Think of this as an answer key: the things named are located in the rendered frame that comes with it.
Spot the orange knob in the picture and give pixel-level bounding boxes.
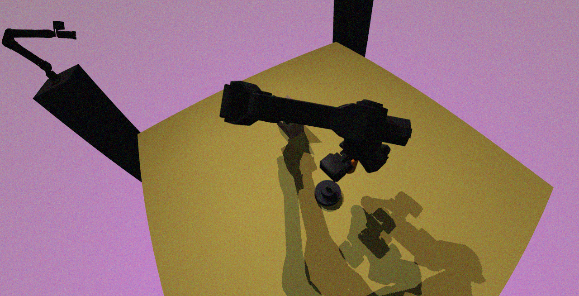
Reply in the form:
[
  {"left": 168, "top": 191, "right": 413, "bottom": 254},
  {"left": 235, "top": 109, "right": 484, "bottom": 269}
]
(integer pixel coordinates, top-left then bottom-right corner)
[{"left": 348, "top": 159, "right": 358, "bottom": 174}]

